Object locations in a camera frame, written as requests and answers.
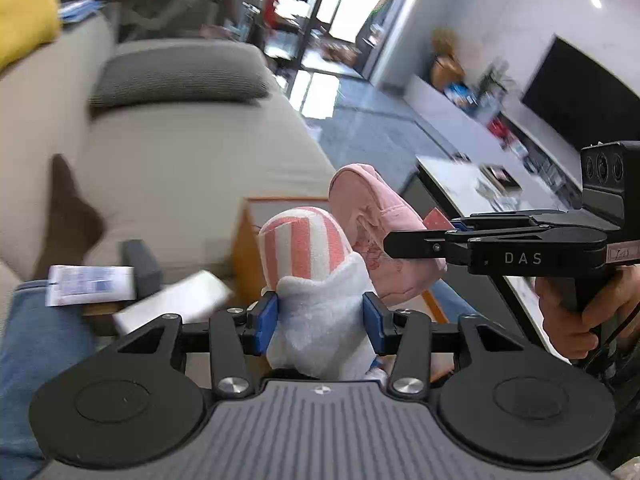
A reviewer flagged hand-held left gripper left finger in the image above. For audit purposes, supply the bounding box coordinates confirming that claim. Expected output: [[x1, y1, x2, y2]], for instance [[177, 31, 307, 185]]
[[116, 291, 279, 402]]

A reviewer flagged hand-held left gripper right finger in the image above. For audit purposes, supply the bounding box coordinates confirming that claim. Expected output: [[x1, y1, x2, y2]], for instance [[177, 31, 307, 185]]
[[362, 291, 526, 402]]

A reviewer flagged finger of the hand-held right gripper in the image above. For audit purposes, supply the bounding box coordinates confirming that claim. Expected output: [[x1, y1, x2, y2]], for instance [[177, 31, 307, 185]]
[[449, 211, 537, 232], [382, 227, 471, 267]]

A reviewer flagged orange storage box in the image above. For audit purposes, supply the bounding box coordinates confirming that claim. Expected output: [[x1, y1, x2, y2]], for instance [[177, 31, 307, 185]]
[[231, 196, 449, 326]]

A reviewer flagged pink cloth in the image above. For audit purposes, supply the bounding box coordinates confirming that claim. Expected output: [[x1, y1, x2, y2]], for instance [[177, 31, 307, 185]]
[[328, 163, 448, 306]]

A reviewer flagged pink white striped sock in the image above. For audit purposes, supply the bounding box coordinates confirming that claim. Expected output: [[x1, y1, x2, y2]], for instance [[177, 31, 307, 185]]
[[257, 206, 388, 381]]

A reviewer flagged person's right hand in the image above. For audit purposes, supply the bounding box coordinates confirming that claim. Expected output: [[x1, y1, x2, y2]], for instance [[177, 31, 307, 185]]
[[534, 265, 640, 362]]

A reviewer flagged framed book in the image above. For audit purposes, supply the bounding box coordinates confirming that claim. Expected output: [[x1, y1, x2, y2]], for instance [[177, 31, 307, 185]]
[[477, 162, 523, 196]]

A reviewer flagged white marble coffee table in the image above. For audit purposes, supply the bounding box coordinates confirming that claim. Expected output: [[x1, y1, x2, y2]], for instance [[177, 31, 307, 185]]
[[400, 155, 588, 361]]

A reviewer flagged person's right leg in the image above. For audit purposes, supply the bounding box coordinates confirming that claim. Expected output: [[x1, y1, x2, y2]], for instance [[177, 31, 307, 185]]
[[432, 280, 483, 322]]

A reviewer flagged person's leg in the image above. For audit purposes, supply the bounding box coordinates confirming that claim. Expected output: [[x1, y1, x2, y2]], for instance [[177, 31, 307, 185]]
[[0, 280, 101, 480], [432, 280, 483, 322]]

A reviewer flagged red box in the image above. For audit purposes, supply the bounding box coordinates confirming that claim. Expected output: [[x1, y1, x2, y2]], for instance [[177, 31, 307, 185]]
[[487, 115, 516, 142]]

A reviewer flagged white flat box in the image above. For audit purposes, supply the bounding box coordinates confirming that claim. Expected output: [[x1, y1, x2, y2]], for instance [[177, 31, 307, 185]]
[[112, 270, 236, 337]]

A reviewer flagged white television cabinet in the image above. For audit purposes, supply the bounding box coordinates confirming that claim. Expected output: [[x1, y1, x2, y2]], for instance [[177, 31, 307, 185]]
[[402, 74, 586, 196]]

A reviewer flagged blue box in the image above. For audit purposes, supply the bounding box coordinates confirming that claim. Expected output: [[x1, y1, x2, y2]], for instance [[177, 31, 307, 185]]
[[445, 82, 476, 109]]

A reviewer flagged dark grey box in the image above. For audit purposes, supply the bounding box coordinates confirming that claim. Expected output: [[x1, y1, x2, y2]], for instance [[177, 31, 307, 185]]
[[121, 240, 163, 306]]

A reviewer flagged green potted plant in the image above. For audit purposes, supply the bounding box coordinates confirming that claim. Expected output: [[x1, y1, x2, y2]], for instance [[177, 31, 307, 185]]
[[480, 60, 516, 97]]

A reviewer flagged black television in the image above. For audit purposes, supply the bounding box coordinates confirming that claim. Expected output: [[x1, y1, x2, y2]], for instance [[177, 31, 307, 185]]
[[521, 35, 640, 158]]

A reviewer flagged brown vase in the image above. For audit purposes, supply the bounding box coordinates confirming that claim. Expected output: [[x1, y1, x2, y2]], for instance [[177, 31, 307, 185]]
[[430, 55, 466, 92]]

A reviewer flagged brown wooden block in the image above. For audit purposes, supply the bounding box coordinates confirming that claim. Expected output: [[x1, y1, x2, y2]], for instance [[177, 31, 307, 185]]
[[82, 301, 132, 337]]

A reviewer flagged beige sofa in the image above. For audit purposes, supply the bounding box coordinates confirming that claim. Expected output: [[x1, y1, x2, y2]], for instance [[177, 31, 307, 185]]
[[0, 10, 342, 311]]

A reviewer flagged white lotion tube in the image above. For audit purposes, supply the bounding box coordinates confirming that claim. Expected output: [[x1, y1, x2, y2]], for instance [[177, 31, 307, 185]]
[[46, 265, 136, 307]]

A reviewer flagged dried flower bunch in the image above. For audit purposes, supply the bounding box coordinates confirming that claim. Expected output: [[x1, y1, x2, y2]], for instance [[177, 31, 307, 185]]
[[432, 27, 459, 57]]

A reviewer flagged brown sock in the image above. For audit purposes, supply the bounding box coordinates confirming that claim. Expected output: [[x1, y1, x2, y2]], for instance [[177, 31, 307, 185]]
[[32, 154, 106, 281]]

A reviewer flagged person's left leg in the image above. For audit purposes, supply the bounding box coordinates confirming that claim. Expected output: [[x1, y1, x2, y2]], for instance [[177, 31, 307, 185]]
[[0, 280, 101, 480]]

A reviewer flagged grey checked cushion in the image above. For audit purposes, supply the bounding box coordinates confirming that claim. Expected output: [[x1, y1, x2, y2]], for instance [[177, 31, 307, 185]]
[[89, 52, 271, 109]]

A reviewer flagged yellow cushion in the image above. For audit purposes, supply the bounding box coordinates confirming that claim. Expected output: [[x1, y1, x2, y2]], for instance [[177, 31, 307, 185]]
[[0, 0, 62, 72]]

